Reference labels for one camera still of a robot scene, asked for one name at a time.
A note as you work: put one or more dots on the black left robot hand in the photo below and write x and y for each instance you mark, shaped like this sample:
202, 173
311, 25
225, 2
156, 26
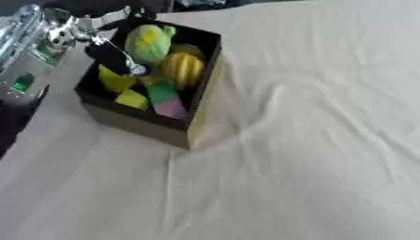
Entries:
112, 56

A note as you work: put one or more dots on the green corn soft toy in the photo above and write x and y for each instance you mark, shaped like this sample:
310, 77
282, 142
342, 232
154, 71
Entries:
146, 43

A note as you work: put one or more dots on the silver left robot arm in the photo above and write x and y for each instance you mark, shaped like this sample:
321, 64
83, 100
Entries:
30, 59

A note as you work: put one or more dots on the tan cardboard box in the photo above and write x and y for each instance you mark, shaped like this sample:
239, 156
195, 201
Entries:
164, 125

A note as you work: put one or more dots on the yellow toy banana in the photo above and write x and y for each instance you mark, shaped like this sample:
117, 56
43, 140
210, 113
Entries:
114, 79

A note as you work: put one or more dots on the yellow-green block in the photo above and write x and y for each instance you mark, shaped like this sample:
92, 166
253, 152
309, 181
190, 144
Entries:
133, 100

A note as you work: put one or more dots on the green block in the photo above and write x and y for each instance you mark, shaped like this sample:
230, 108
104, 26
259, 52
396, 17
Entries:
162, 92

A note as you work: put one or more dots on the yellow ridged toy pumpkin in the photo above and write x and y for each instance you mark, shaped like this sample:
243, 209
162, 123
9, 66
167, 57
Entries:
183, 68

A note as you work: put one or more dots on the pink block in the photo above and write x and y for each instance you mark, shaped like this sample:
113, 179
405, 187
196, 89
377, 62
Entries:
170, 108

